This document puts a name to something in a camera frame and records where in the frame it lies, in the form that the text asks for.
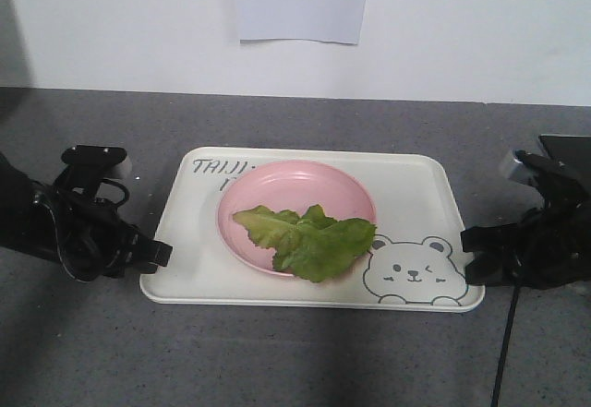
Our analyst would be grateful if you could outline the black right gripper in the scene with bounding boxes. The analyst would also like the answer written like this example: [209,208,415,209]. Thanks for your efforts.
[460,203,590,290]

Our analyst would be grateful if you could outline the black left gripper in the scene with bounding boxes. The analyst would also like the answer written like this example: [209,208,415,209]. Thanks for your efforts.
[45,185,173,282]

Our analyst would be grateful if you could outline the cream bear serving tray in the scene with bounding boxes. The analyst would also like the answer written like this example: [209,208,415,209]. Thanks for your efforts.
[139,147,485,313]

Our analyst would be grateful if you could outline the green lettuce leaf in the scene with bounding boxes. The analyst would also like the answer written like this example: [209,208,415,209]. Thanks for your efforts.
[233,204,377,283]

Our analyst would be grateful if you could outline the pink round plate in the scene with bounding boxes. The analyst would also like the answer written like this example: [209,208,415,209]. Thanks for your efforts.
[216,160,377,276]

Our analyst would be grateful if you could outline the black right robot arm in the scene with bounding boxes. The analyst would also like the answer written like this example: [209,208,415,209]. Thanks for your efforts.
[461,173,590,290]

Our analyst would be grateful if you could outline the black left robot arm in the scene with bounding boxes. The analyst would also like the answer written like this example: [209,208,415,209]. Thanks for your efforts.
[1,145,173,282]

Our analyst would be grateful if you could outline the black glass cooktop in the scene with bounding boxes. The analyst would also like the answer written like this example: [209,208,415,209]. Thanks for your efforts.
[538,134,591,170]

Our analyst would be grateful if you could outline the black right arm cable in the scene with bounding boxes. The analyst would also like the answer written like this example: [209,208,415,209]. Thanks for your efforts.
[488,258,525,407]

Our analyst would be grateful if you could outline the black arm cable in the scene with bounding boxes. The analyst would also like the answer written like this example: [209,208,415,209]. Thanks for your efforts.
[488,258,525,407]
[31,178,133,279]

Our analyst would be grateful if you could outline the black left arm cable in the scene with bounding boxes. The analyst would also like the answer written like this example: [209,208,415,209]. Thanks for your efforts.
[31,178,133,279]

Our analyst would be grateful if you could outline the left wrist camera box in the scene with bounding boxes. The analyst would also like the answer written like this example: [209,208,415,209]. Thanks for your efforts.
[61,145,132,181]

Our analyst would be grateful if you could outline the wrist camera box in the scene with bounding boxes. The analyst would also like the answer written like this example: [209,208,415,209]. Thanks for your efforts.
[61,145,132,181]
[499,150,588,200]

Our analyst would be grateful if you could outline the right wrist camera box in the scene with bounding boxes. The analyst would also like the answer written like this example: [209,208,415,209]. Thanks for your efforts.
[499,150,588,200]

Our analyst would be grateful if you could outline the white paper sheet on wall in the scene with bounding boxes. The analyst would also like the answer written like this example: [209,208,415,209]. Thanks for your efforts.
[235,0,366,45]

